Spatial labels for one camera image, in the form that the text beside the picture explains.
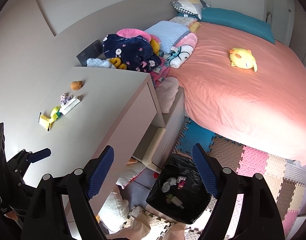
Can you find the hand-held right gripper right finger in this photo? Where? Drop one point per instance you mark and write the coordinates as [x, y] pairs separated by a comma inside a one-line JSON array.
[[205, 172]]

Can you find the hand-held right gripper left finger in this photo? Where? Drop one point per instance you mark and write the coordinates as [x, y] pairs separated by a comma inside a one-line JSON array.
[[100, 172]]

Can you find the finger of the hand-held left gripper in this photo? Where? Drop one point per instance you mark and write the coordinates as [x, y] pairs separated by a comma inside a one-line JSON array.
[[39, 153]]

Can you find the bin with black bag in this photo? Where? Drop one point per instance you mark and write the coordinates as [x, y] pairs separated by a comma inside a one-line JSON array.
[[179, 192]]

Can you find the white floor pillow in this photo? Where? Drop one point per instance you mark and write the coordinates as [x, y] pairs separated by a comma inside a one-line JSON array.
[[129, 173]]

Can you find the yellow paper packet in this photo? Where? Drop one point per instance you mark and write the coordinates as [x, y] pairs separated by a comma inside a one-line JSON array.
[[44, 121]]

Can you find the white fluffy cloth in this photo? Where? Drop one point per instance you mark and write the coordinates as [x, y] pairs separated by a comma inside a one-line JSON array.
[[112, 207]]

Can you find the yellow-green plastic toy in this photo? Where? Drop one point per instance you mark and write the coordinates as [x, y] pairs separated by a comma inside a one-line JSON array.
[[55, 112]]

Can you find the foam floor mat tiles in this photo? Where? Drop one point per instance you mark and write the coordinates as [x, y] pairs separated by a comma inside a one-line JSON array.
[[255, 175]]

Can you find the white bedside cabinet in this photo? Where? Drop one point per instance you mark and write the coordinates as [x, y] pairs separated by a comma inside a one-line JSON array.
[[174, 126]]

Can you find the beige corner guard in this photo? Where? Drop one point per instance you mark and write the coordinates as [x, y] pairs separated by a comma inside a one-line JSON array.
[[153, 150]]

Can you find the crumpled tissue packet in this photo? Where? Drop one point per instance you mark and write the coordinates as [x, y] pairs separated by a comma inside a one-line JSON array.
[[70, 105]]

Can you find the beige cloth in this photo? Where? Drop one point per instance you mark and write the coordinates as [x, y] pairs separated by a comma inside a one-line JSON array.
[[140, 227]]

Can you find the grey desk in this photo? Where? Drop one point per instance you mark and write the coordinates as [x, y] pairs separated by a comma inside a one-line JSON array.
[[105, 100]]

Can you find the bed with pink sheet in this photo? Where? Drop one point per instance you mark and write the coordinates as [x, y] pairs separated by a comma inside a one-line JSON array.
[[230, 100]]

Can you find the brown plush toy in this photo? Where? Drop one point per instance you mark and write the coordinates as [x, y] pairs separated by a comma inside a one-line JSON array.
[[76, 85]]

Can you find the pale pink fluffy blanket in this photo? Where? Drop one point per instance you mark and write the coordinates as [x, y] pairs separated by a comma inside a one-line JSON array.
[[168, 92]]

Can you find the light blue cloth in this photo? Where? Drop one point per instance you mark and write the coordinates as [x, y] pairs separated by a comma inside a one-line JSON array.
[[99, 63]]

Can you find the yellow plush item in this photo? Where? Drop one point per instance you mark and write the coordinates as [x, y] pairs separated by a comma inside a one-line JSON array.
[[117, 63]]

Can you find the pink printed blanket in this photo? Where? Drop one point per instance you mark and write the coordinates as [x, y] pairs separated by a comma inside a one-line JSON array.
[[159, 72]]

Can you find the yellow plush duck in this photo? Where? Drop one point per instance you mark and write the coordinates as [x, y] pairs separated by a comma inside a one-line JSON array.
[[243, 58]]

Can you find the white cartoon printed blanket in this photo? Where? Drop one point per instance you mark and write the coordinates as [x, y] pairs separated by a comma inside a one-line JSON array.
[[181, 55]]

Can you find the navy printed blanket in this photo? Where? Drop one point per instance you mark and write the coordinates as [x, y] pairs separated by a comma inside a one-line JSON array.
[[131, 52]]

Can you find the pink fleece blanket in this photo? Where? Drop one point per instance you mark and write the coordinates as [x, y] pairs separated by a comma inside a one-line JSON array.
[[131, 32]]

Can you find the light blue dotted blanket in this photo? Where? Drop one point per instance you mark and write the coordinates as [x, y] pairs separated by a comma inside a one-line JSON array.
[[168, 33]]

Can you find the yellow checked cloth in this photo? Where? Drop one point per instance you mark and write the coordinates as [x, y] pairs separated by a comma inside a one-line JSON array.
[[195, 26]]

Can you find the teal pillow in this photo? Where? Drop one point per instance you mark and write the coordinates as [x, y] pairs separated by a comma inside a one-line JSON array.
[[238, 23]]

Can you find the small white patterned pillow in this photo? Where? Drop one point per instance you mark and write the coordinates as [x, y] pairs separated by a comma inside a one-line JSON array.
[[184, 20]]

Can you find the patchwork checked pillow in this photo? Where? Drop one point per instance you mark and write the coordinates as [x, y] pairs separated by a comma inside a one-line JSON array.
[[190, 6]]

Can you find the black box by wall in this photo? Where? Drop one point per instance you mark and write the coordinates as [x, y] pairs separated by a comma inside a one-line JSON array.
[[90, 52]]

